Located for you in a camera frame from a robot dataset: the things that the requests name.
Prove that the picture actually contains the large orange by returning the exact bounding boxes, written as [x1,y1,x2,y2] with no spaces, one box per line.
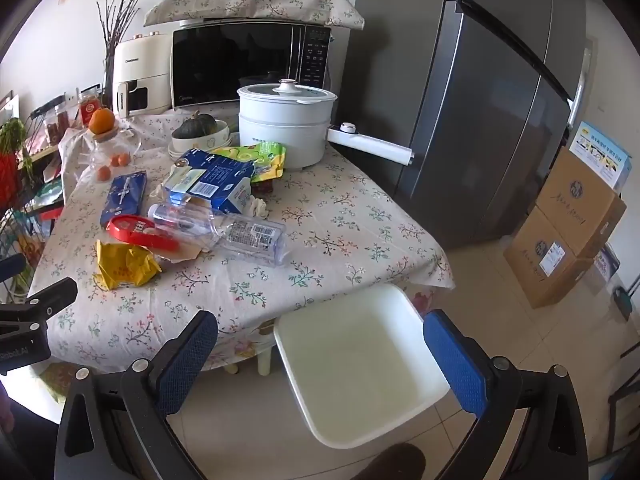
[88,107,116,135]

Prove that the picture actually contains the white plastic bin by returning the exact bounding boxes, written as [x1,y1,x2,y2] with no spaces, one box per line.
[274,284,451,450]

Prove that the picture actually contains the green snack bag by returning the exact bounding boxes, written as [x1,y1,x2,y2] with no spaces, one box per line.
[207,140,287,183]

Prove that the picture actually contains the black wire rack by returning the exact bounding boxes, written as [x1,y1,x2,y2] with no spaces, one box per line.
[0,90,66,311]

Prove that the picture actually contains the floral cloth cover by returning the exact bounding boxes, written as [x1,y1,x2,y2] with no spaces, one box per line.
[143,0,366,31]

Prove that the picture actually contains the red label jar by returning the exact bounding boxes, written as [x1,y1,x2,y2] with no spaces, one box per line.
[77,87,101,128]

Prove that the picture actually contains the dark green pumpkin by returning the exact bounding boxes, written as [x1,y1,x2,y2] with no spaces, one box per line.
[172,110,219,140]

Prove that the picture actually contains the white flower print bowl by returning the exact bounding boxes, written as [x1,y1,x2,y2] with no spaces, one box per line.
[171,119,232,148]

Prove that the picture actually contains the blue and white box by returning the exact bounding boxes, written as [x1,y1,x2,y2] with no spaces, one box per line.
[570,121,633,193]

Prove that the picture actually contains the red plastic ring strap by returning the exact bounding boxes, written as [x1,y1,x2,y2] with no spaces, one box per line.
[106,214,180,251]

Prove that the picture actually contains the floral tablecloth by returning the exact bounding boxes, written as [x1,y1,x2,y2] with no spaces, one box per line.
[27,105,456,376]

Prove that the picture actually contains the red spice jar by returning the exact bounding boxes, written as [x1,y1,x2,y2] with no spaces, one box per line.
[44,110,71,143]

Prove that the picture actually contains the clear plastic bottle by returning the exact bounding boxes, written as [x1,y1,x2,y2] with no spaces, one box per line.
[147,199,287,267]

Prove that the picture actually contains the black chair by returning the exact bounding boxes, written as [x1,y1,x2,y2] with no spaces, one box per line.
[607,345,640,461]

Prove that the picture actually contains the grey refrigerator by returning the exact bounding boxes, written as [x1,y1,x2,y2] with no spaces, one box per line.
[332,0,588,251]

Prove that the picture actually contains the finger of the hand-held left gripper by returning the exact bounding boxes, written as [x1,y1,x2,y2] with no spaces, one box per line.
[0,276,79,333]
[0,253,27,283]

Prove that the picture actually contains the white electric pot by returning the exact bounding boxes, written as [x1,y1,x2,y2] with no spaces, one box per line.
[236,79,415,171]

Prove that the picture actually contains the dried branches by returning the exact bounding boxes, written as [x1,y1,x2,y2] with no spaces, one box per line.
[96,0,156,61]

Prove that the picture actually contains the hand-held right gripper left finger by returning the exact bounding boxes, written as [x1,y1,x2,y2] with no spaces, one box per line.
[54,310,218,480]

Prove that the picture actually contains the blue flat packet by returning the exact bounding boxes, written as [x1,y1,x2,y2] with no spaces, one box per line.
[102,170,148,230]

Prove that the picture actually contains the cardboard box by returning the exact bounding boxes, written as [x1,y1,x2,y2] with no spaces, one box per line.
[535,146,628,261]
[502,205,596,310]

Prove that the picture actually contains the cream air fryer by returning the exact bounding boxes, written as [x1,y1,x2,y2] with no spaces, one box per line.
[111,32,174,117]

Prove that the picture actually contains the crumpled yellow wrapper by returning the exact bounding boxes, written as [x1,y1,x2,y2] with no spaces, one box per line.
[95,240,163,291]

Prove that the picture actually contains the black microwave oven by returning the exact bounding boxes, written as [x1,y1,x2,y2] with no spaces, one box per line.
[171,19,333,111]

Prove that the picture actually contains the white dish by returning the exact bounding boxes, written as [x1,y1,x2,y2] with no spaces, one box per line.
[167,132,241,158]

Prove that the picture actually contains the blue milk carton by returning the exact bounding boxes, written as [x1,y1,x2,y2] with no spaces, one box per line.
[162,147,254,217]

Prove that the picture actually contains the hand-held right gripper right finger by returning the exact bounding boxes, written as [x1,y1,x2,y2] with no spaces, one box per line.
[422,309,591,480]

